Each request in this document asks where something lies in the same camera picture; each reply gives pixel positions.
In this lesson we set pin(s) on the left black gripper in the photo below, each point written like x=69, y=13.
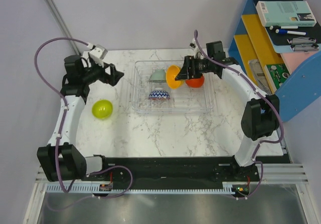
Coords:
x=112, y=79

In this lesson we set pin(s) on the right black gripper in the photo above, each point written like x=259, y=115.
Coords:
x=185, y=73

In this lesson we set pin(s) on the yellow plastic bowl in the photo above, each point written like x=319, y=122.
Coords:
x=171, y=74

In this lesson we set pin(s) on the red plastic bowl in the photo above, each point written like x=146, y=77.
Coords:
x=196, y=82

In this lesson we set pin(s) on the green ceramic bowl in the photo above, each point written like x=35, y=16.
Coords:
x=158, y=76

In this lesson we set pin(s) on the red patterned glass bowl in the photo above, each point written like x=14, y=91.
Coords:
x=159, y=94

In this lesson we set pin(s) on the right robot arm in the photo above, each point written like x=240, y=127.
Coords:
x=261, y=111

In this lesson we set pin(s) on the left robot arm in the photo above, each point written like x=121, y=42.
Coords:
x=60, y=159

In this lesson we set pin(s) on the clear plastic dish rack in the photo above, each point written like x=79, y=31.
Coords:
x=185, y=100

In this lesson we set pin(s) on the green plastic bowl underneath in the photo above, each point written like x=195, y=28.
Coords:
x=102, y=109

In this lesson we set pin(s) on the clear bag with spiral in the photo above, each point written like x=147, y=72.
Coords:
x=259, y=75

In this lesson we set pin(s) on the green circuit board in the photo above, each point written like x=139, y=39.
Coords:
x=276, y=75

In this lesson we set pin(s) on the blue wooden shelf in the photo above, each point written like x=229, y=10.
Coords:
x=251, y=41

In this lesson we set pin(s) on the black clipboard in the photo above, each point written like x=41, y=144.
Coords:
x=281, y=40

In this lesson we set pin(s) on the white marker black cap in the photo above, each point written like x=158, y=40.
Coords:
x=283, y=27

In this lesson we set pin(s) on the white marker blue cap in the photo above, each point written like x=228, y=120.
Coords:
x=287, y=32

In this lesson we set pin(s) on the light green book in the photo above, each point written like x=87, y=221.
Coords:
x=294, y=13

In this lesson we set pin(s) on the lower grey binder clip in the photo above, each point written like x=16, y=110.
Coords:
x=304, y=47

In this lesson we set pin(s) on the grey binder clip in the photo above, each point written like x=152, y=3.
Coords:
x=304, y=47
x=301, y=40

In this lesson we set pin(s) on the upper grey binder clip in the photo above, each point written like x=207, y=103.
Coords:
x=301, y=40

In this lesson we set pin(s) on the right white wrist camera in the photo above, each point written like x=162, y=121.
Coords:
x=197, y=52

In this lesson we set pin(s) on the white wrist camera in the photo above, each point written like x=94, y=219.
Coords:
x=97, y=53
x=197, y=52

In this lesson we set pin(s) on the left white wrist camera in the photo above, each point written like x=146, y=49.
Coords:
x=97, y=53

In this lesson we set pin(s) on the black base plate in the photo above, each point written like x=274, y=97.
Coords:
x=179, y=172

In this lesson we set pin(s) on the white slotted cable duct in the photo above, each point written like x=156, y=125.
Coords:
x=96, y=188

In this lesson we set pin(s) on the aluminium frame rail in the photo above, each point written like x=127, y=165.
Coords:
x=269, y=171

